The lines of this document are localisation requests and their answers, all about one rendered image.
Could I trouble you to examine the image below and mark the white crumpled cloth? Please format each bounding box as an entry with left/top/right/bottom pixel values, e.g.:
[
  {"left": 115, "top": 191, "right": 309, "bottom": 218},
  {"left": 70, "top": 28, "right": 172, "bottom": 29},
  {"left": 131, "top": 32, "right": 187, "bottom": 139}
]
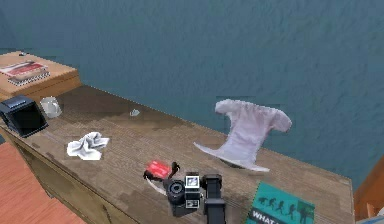
[{"left": 66, "top": 131, "right": 111, "bottom": 161}]

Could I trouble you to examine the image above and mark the white cloth diaper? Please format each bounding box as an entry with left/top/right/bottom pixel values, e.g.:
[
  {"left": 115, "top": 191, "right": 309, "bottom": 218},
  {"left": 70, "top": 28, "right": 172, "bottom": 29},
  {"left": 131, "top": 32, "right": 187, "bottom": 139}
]
[{"left": 193, "top": 98, "right": 293, "bottom": 173}]

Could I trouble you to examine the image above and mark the teal book with silhouettes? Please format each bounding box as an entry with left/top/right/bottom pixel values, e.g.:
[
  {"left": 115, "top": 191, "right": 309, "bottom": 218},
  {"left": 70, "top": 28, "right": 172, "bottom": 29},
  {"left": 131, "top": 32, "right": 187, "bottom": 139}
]
[{"left": 245, "top": 181, "right": 316, "bottom": 224}]

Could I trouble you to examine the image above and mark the brown wooden console table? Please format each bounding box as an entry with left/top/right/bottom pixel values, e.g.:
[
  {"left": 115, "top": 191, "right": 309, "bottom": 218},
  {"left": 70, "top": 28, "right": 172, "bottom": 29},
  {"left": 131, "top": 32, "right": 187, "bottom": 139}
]
[{"left": 0, "top": 84, "right": 356, "bottom": 224}]

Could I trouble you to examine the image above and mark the orange wooden furniture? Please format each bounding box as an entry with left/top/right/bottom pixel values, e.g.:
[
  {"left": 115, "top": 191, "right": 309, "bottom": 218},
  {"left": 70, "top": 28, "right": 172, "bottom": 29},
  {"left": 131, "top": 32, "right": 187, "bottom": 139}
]
[{"left": 353, "top": 155, "right": 384, "bottom": 222}]

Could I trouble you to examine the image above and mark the black box-shaped device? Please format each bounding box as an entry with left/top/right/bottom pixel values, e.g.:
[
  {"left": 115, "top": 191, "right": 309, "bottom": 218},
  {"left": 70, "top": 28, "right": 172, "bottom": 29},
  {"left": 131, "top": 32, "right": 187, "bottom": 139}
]
[{"left": 0, "top": 94, "right": 50, "bottom": 139}]

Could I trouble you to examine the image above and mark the red and white book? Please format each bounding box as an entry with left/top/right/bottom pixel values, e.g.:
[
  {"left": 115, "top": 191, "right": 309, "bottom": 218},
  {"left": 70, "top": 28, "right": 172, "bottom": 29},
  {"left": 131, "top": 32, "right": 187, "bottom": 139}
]
[{"left": 0, "top": 60, "right": 52, "bottom": 87}]

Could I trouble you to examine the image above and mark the white translucent cup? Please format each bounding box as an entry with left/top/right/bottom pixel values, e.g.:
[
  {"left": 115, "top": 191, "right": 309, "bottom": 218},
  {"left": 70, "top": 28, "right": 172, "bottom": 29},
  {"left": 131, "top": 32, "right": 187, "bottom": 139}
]
[{"left": 39, "top": 96, "right": 63, "bottom": 119}]

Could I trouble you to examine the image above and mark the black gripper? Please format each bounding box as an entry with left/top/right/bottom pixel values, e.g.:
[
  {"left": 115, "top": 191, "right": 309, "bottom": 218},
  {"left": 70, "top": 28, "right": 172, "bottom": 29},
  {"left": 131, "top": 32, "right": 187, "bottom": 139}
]
[{"left": 143, "top": 161, "right": 187, "bottom": 207}]

